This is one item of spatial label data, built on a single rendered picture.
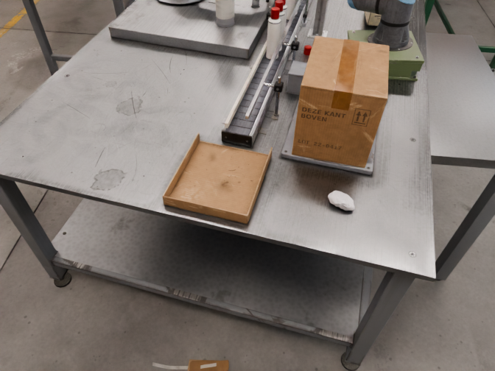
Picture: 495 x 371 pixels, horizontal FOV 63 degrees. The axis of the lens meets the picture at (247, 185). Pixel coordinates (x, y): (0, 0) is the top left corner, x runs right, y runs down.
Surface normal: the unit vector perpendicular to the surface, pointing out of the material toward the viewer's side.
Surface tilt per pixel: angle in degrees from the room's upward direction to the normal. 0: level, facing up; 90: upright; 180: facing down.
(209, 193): 0
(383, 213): 0
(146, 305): 0
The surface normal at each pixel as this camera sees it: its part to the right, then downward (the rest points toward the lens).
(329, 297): -0.03, -0.70
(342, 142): -0.25, 0.71
